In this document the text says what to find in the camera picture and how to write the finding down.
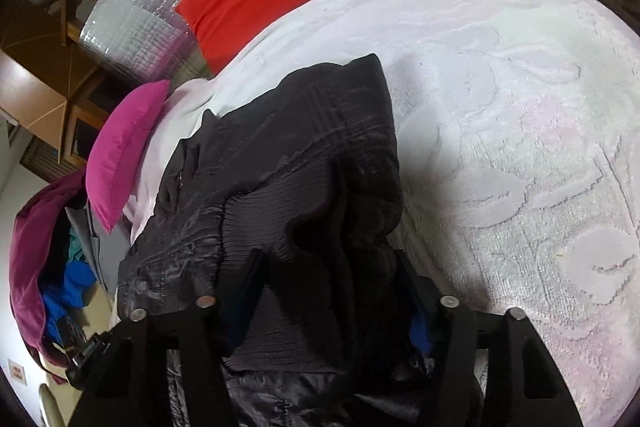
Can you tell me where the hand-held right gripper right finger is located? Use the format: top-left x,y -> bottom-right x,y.
392,249 -> 583,427

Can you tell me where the magenta cloth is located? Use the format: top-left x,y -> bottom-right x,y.
9,169 -> 91,365

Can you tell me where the white embossed blanket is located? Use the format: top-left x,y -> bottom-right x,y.
112,0 -> 640,427

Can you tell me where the grey garment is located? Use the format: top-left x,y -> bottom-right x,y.
67,202 -> 132,288

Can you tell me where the teal garment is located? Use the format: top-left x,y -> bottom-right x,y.
67,227 -> 93,263

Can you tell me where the blue garment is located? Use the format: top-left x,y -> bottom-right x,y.
40,257 -> 98,348

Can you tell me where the black quilted jacket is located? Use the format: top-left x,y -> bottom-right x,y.
116,53 -> 481,427

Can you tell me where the magenta pillow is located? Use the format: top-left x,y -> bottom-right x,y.
85,79 -> 172,235

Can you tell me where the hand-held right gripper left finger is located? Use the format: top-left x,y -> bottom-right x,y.
67,249 -> 268,427

